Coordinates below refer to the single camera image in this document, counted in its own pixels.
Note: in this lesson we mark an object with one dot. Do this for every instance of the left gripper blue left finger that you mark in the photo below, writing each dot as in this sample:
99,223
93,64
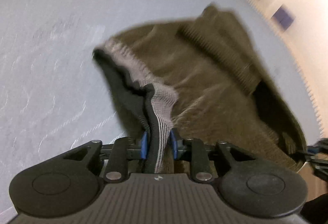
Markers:
143,145

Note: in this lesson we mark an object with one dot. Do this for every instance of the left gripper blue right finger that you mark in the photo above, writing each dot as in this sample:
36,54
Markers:
174,143

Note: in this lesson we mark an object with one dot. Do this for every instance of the brown corduroy pants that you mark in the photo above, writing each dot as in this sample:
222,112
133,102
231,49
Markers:
202,78

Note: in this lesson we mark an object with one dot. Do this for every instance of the purple square wall item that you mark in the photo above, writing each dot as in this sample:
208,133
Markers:
283,18

